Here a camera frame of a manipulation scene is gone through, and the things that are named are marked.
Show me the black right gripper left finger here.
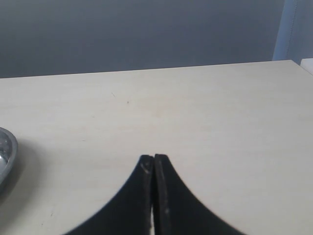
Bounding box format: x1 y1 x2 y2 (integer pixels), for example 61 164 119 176
68 155 154 235

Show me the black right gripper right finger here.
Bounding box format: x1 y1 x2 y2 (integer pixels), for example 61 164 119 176
153 154 242 235

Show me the round stainless steel plate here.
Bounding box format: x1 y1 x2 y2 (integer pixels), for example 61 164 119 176
0 127 18 191

